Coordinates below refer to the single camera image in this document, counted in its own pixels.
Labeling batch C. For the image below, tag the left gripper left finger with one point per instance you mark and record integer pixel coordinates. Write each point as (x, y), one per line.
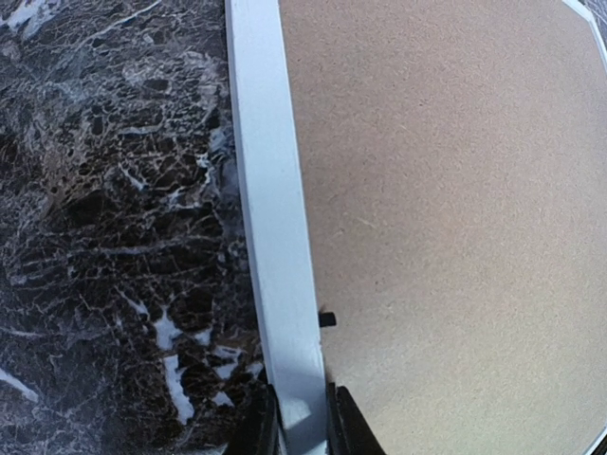
(259, 432)

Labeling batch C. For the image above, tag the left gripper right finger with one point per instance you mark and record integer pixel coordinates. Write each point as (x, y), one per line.
(348, 433)

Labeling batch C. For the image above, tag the brown cardboard backing board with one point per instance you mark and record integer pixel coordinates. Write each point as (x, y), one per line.
(450, 213)

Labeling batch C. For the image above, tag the white picture frame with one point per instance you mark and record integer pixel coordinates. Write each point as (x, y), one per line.
(270, 213)

